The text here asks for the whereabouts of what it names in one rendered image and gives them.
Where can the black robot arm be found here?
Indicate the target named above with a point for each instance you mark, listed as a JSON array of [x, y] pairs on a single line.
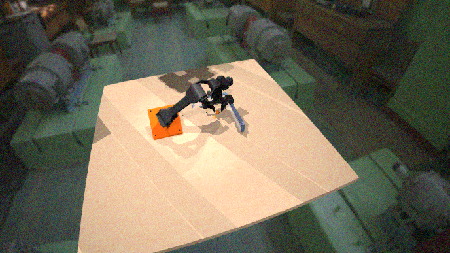
[[195, 93]]

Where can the clear l-shaped glass wall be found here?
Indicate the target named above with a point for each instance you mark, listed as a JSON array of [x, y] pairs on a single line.
[[229, 107]]

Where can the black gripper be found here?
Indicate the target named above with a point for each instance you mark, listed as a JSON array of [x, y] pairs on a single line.
[[217, 98]]

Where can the blue-grey l-shaped top rail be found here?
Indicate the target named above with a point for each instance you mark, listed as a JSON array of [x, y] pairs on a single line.
[[237, 114]]

